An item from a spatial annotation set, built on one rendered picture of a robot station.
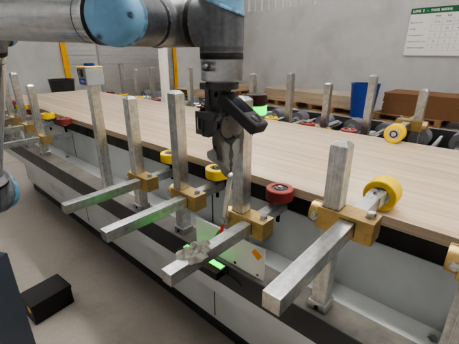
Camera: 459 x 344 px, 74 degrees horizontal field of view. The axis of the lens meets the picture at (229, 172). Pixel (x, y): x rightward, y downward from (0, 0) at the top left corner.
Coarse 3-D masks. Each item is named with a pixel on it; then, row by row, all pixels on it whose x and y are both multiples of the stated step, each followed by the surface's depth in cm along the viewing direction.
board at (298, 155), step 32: (64, 96) 273; (160, 128) 159; (192, 128) 159; (288, 128) 159; (320, 128) 159; (192, 160) 118; (256, 160) 112; (288, 160) 112; (320, 160) 112; (352, 160) 112; (384, 160) 112; (416, 160) 112; (448, 160) 112; (320, 192) 87; (352, 192) 87; (416, 192) 87; (448, 192) 87; (384, 224) 75; (416, 224) 71; (448, 224) 71
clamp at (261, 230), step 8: (232, 216) 83; (240, 216) 81; (248, 216) 80; (256, 216) 80; (232, 224) 84; (256, 224) 78; (264, 224) 77; (272, 224) 80; (256, 232) 78; (264, 232) 78; (272, 232) 81
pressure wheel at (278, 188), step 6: (270, 186) 89; (276, 186) 90; (282, 186) 88; (288, 186) 89; (270, 192) 86; (276, 192) 85; (282, 192) 85; (288, 192) 85; (270, 198) 87; (276, 198) 86; (282, 198) 85; (288, 198) 86
